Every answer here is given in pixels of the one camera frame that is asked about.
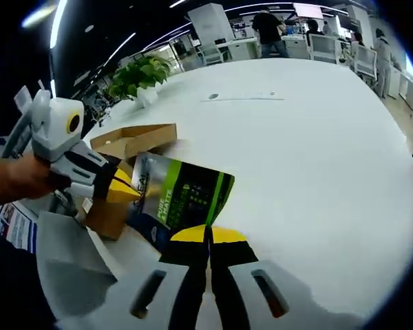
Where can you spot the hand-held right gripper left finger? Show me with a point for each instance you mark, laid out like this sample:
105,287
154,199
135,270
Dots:
179,256

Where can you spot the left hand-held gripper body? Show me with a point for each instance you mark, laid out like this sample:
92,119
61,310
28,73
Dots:
55,127

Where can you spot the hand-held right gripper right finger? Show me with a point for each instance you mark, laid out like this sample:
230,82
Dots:
234,252

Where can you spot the brown cardboard shoe box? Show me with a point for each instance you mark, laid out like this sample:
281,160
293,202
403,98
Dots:
141,139

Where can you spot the black green soft pouch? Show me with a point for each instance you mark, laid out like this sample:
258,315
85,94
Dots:
189,192

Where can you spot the person's left hand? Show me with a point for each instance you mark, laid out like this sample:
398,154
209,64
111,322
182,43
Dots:
24,177

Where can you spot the grey mesh office chair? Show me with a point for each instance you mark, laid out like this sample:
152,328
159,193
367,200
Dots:
69,264

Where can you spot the potted green plant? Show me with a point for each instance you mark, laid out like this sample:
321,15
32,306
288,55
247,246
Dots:
137,74

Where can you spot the white office chair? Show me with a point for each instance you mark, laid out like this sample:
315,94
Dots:
210,51
365,60
325,48

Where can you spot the blue white wall poster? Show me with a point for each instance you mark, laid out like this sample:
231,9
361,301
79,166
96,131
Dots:
13,220

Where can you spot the large wall display screen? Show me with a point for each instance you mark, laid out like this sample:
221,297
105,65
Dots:
308,10

